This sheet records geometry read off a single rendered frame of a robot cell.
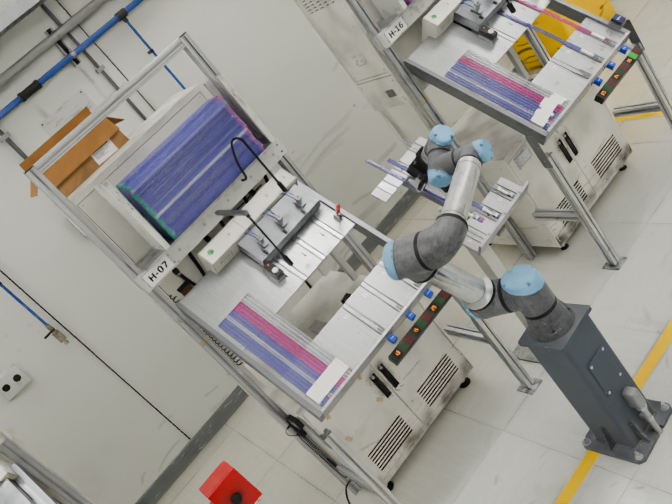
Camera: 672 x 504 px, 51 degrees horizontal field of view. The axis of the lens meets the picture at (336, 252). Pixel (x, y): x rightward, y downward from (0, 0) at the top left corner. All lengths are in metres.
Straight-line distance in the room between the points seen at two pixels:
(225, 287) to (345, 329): 0.49
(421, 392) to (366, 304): 0.63
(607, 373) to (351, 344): 0.86
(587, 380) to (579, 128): 1.59
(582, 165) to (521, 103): 0.67
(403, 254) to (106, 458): 2.76
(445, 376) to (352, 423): 0.49
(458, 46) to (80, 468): 2.98
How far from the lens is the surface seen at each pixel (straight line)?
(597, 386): 2.46
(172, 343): 4.30
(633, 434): 2.65
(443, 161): 2.26
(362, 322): 2.58
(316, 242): 2.75
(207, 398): 4.44
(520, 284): 2.23
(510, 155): 3.33
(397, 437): 3.07
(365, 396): 2.93
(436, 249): 1.94
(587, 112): 3.72
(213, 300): 2.72
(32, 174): 2.61
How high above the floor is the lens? 2.01
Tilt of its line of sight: 23 degrees down
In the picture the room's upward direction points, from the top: 40 degrees counter-clockwise
